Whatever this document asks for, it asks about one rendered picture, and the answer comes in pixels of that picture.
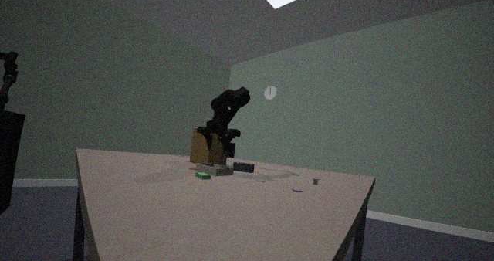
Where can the small green block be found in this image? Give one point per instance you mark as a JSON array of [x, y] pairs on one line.
[[203, 176]]

